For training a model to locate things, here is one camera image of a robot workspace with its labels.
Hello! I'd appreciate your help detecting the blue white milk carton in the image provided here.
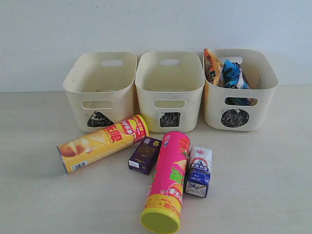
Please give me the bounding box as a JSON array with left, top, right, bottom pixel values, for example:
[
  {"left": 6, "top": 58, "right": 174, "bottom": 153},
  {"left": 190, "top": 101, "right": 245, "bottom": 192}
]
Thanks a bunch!
[{"left": 184, "top": 146, "right": 213, "bottom": 198}]

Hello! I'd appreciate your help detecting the cream bin with square mark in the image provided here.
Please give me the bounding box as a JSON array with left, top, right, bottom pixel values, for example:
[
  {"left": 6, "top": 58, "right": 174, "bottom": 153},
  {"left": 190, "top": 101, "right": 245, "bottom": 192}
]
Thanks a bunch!
[{"left": 135, "top": 51, "right": 205, "bottom": 133}]

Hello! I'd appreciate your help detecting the blue black noodle bag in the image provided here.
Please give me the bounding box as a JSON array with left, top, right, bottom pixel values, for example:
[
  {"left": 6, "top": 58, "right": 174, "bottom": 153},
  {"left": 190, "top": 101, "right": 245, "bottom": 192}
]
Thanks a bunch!
[{"left": 222, "top": 59, "right": 257, "bottom": 106}]

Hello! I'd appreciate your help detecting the cream bin with circle mark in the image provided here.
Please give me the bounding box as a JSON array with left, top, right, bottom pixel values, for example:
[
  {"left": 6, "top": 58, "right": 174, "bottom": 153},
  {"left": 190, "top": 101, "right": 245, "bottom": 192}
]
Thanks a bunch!
[{"left": 203, "top": 49, "right": 278, "bottom": 132}]

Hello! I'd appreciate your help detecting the pink chips can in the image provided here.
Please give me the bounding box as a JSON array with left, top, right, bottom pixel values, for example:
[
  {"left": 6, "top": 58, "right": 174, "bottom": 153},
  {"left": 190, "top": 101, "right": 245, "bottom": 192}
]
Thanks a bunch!
[{"left": 140, "top": 132, "right": 190, "bottom": 234}]

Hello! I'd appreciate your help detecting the cream bin with triangle mark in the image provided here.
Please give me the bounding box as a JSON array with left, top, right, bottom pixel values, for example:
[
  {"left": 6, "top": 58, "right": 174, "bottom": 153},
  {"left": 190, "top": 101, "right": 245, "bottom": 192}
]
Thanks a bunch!
[{"left": 63, "top": 52, "right": 137, "bottom": 133}]

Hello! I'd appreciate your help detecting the yellow chips can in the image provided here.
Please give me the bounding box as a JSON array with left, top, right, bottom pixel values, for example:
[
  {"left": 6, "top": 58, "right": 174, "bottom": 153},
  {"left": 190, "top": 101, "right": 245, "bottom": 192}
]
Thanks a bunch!
[{"left": 57, "top": 115, "right": 149, "bottom": 173}]

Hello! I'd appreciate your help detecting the orange snack bag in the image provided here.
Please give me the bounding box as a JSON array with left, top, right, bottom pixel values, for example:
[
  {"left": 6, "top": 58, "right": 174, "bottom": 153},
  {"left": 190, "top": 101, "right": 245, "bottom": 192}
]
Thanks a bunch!
[{"left": 204, "top": 48, "right": 223, "bottom": 86}]

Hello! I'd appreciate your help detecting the purple small box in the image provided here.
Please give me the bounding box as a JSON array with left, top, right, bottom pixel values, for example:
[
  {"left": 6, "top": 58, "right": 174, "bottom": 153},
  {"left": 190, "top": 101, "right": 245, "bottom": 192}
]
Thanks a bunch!
[{"left": 128, "top": 136, "right": 162, "bottom": 175}]

